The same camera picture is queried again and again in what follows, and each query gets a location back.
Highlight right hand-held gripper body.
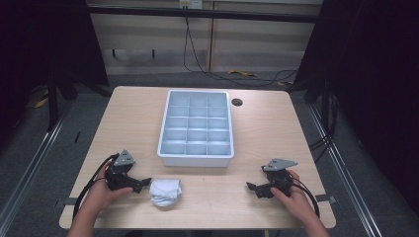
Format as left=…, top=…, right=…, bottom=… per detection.
left=262, top=157, right=299, bottom=198

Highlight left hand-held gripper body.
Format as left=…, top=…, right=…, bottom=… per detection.
left=105, top=149, right=136, bottom=192

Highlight white socks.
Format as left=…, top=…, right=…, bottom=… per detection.
left=148, top=178, right=183, bottom=208

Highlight white divided storage box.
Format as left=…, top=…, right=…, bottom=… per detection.
left=156, top=89, right=236, bottom=169

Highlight person's right hand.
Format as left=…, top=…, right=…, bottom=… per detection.
left=270, top=169, right=319, bottom=227

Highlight person's left hand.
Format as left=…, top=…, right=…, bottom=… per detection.
left=83, top=161, right=134, bottom=215

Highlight black metal stand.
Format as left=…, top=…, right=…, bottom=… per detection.
left=45, top=45, right=80, bottom=133

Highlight black curtain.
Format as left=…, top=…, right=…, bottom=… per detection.
left=293, top=0, right=419, bottom=215

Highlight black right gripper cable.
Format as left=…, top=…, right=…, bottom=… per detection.
left=288, top=178, right=321, bottom=219

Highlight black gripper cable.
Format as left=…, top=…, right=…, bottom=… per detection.
left=288, top=178, right=321, bottom=219
left=72, top=153, right=121, bottom=221

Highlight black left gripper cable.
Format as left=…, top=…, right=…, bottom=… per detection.
left=72, top=153, right=121, bottom=221

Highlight black floor cable bundle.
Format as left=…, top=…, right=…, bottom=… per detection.
left=307, top=93, right=341, bottom=164

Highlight metal floor rail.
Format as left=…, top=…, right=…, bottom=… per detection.
left=0, top=105, right=67, bottom=229
left=306, top=104, right=384, bottom=237

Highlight black hanging power cable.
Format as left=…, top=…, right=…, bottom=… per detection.
left=182, top=15, right=298, bottom=89

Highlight white wall socket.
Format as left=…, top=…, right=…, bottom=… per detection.
left=179, top=0, right=204, bottom=10

